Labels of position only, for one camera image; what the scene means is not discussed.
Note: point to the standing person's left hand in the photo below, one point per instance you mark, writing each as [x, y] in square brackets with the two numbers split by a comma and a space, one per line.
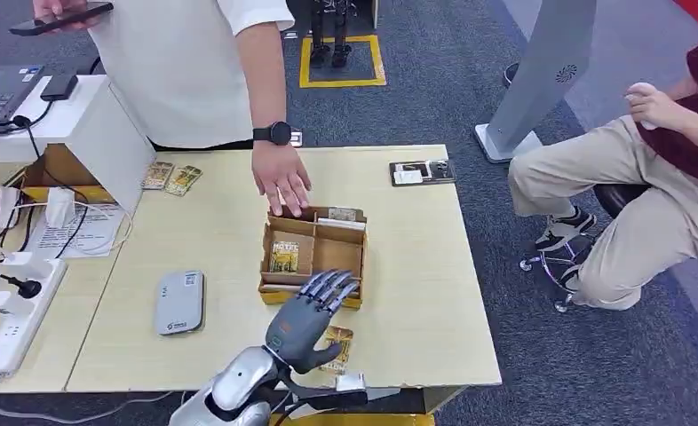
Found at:
[279, 173]

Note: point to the standing person's right hand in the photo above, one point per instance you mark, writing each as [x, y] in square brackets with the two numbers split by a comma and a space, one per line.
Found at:
[61, 7]

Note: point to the seated person's hand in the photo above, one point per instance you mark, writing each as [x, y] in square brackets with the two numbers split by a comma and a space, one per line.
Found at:
[655, 109]

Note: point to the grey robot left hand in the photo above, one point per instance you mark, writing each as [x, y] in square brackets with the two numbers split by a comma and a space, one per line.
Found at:
[299, 332]

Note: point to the dark smartphone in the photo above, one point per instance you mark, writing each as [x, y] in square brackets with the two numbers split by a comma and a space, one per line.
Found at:
[31, 26]

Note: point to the yellow printed card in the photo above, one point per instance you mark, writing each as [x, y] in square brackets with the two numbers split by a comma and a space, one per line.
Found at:
[284, 257]

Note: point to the wooden box with compartments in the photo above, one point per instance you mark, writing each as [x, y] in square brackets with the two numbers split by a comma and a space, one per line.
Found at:
[337, 253]

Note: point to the metal floor outlet plate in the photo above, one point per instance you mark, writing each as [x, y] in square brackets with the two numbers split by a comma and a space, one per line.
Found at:
[296, 139]

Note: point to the black wristwatch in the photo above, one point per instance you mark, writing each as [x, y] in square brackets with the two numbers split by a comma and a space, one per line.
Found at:
[278, 133]

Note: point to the printed card in stack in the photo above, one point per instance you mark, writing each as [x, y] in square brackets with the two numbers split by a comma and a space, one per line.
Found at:
[342, 213]

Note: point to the black adapter box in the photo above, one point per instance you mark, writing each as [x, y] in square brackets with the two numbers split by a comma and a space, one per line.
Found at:
[59, 87]

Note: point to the white card stack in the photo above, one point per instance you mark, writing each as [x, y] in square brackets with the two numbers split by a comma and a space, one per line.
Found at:
[343, 224]

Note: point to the black stool with chrome base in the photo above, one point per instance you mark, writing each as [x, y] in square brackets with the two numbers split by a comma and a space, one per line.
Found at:
[619, 197]

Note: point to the green and gold printed card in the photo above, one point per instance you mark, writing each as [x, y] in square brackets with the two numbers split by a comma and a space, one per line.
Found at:
[183, 180]

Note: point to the grey bar under desk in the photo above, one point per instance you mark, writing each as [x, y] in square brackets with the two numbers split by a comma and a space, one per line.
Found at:
[378, 397]

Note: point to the yellow box under desk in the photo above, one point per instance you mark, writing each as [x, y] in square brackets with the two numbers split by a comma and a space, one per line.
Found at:
[355, 420]

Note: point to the yellow floor tape square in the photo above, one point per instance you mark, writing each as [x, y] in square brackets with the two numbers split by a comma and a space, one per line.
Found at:
[343, 83]

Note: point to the grey pillar with white base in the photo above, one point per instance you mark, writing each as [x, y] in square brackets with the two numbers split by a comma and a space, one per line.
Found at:
[549, 64]

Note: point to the pale printed card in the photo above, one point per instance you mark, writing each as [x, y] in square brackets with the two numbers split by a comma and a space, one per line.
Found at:
[157, 175]

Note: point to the grey flat device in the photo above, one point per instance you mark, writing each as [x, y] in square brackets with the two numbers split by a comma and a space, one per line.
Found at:
[179, 303]

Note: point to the seated person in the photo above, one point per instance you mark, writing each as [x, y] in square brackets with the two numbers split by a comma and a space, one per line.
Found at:
[637, 235]

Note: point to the white card on tray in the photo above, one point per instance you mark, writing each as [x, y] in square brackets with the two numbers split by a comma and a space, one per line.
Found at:
[408, 177]

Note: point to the standing person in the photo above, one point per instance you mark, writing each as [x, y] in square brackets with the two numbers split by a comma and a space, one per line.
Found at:
[178, 70]

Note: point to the black robot legs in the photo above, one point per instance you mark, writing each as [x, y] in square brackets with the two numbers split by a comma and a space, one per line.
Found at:
[331, 35]

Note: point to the white desk riser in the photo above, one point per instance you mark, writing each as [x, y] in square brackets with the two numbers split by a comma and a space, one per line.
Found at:
[108, 147]

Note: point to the black tray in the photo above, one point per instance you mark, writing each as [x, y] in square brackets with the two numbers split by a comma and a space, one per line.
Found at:
[437, 171]

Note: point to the open cardboard box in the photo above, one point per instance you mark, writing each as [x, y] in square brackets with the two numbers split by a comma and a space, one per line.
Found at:
[61, 170]

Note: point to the printed paper sheet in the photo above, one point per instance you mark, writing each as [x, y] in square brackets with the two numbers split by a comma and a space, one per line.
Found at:
[96, 235]

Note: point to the black plug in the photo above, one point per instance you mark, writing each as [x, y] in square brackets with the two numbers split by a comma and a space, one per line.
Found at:
[28, 287]

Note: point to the white power strip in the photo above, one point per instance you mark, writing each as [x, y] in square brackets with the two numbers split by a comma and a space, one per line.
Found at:
[19, 329]

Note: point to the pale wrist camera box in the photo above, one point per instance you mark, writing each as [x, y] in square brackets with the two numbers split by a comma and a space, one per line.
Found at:
[351, 383]

